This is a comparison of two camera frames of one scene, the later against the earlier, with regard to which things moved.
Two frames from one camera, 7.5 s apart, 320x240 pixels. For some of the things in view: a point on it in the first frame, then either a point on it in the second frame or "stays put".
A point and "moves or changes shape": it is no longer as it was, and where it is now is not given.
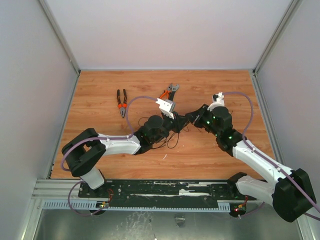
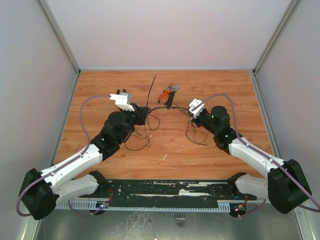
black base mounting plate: [170, 190] stays put
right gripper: [198, 116] stays put
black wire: [172, 141] moves or changes shape
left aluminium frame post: [68, 49] stays put
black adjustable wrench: [174, 88] stays put
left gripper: [178, 122] -> [140, 113]
